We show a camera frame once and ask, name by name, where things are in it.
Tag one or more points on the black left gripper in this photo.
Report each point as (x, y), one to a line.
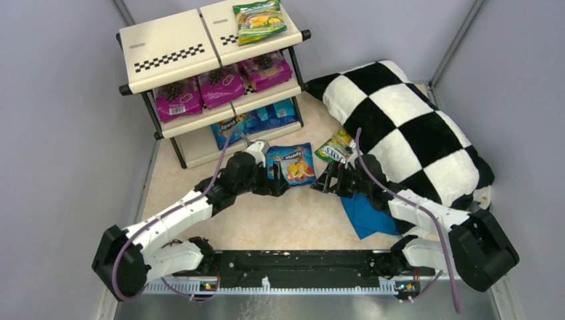
(274, 180)

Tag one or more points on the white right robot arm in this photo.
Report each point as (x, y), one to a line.
(470, 245)

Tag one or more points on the blue cloth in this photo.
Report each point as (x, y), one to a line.
(365, 219)

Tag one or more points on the blue Skittles candy bag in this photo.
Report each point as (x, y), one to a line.
(296, 163)

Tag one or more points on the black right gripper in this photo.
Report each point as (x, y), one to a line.
(336, 180)

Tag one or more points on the blue candy bag on shelf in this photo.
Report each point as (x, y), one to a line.
(230, 130)
(272, 116)

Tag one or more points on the purple grape candy bag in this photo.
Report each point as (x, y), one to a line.
(266, 71)
(178, 99)
(221, 86)

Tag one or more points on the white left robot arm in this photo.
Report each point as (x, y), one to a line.
(128, 259)

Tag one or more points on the green Fox's candy bag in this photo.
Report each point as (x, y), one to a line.
(337, 148)

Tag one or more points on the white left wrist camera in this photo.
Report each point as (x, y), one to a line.
(258, 150)

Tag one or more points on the black white checkered pillow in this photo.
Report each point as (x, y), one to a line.
(418, 145)

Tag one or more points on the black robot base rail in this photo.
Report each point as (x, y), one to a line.
(295, 269)

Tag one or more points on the green yellow candy bag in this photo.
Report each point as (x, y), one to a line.
(259, 20)

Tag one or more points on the cream three-tier shelf rack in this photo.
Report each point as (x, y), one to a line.
(186, 44)

